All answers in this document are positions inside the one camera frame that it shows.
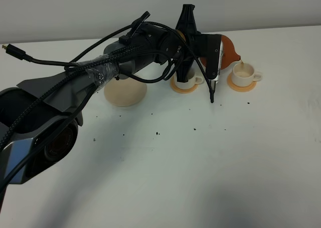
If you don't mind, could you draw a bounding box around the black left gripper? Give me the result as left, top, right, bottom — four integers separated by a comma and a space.
165, 4, 208, 83

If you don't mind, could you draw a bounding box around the brown clay teapot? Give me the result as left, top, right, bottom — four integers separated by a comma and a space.
200, 35, 241, 70

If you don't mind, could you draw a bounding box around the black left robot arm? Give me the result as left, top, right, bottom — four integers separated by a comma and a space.
1, 4, 208, 189

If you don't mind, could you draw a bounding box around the beige round teapot saucer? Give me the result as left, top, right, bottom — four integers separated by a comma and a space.
104, 78, 147, 107

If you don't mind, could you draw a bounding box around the white teacup left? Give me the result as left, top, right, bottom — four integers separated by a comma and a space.
174, 68, 204, 90

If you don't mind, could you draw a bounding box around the white teacup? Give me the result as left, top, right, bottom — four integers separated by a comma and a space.
174, 68, 204, 90
231, 62, 263, 88

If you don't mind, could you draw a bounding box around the orange coaster left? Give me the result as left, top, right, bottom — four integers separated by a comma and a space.
170, 76, 198, 94

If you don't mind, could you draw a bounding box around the orange coaster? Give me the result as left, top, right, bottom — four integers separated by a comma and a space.
227, 73, 256, 92
170, 76, 198, 94

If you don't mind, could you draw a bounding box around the orange coaster right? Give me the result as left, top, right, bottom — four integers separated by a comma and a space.
227, 73, 256, 92

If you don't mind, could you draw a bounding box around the white teacup right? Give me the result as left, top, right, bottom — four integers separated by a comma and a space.
231, 62, 263, 88

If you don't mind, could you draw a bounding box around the black left camera cable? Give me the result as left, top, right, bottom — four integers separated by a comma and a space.
0, 11, 218, 188

